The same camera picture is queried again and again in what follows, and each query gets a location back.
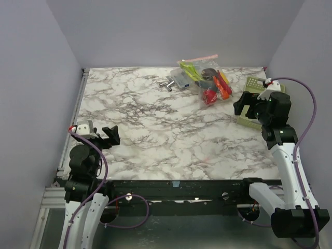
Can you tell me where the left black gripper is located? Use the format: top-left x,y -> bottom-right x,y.
73,124 -> 120,175

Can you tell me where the clear zip top bag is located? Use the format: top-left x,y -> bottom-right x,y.
177,54 -> 233,108

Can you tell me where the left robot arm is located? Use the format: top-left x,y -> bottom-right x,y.
59,120 -> 120,248

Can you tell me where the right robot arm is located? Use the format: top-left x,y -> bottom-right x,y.
233,91 -> 330,238

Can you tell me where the orange fake carrot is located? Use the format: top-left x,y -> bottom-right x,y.
213,71 -> 232,100

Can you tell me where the red fake tomato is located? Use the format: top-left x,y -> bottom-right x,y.
202,89 -> 217,105

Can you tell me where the dark purple fake eggplant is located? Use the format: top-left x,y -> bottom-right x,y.
201,68 -> 218,81

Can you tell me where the green fake lettuce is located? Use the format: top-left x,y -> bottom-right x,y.
179,61 -> 204,82

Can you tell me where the green plastic basket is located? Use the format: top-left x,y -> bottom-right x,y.
237,76 -> 286,130

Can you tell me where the clear plastic screw box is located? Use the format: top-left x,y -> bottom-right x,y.
170,67 -> 190,89

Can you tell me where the chrome metal faucet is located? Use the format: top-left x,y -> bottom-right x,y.
158,76 -> 175,92

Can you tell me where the blue tape piece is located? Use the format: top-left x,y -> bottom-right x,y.
172,181 -> 180,187

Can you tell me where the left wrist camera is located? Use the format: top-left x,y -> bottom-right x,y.
76,120 -> 94,139

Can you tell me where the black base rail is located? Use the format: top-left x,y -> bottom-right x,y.
106,177 -> 282,216

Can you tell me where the aluminium frame rail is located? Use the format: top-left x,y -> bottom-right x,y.
38,68 -> 90,208

